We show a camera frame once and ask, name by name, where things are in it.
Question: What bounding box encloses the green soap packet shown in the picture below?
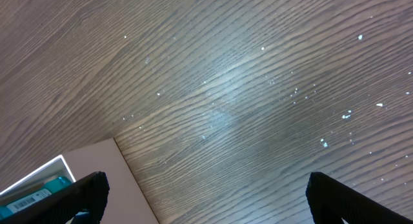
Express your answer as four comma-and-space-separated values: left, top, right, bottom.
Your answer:
1, 176, 90, 224

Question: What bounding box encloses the white square cardboard box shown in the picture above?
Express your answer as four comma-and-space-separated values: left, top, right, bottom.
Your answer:
1, 139, 159, 224

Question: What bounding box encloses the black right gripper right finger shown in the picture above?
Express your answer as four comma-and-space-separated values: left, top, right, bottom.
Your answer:
306, 172, 412, 224

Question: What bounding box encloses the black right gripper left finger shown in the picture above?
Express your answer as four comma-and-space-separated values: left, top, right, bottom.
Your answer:
1, 172, 110, 224

